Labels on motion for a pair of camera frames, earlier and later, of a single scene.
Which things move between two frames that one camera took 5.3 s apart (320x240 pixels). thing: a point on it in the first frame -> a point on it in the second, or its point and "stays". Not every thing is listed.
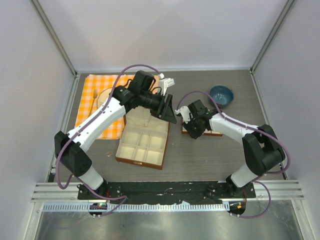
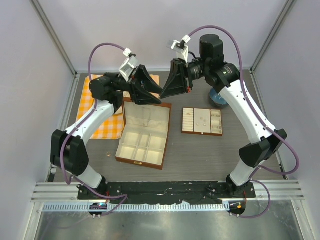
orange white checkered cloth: x=93 y=84 stays
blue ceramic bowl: x=223 y=95 stays
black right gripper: x=194 y=134 -> x=176 y=84
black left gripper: x=165 y=110 -> x=139 y=95
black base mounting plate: x=165 y=191 stays
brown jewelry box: x=144 y=139 stays
